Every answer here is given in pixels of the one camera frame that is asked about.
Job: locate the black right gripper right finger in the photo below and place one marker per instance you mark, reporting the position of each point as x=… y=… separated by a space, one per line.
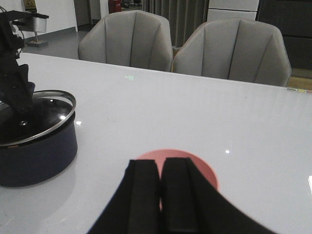
x=191 y=205

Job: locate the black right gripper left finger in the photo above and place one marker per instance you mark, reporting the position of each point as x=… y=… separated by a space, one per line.
x=134 y=207

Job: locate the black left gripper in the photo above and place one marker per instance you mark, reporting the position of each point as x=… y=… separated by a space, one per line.
x=15 y=89

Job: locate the glass lid purple knob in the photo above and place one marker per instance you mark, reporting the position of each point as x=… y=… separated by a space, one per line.
x=51 y=110

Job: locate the pink bowl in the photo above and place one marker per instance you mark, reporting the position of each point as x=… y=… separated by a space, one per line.
x=160 y=155

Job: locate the yellow sign on stand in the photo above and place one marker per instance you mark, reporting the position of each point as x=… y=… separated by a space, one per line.
x=36 y=39

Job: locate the red bin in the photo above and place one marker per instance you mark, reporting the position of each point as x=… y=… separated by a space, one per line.
x=114 y=6

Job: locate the left grey upholstered chair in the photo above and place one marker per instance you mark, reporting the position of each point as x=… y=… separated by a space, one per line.
x=130 y=38

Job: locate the grey upholstered chair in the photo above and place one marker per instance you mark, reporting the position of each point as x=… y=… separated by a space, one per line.
x=130 y=38
x=236 y=49

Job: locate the right grey upholstered chair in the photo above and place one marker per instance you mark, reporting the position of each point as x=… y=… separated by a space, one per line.
x=236 y=49

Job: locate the grey curtain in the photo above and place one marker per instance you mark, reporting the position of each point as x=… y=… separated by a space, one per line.
x=184 y=16

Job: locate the dark grey counter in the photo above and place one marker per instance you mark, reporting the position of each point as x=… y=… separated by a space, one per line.
x=294 y=19

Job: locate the dark blue saucepan purple handle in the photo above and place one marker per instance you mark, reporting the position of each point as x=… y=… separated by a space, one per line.
x=41 y=160

